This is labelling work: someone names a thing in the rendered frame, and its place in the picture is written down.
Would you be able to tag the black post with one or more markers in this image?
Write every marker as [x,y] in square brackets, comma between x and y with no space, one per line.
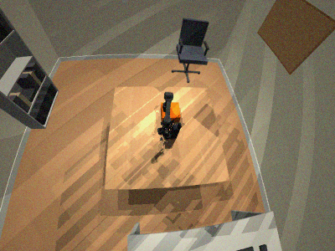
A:
[176,129]

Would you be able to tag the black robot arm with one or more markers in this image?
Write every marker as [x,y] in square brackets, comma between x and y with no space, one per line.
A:
[166,122]

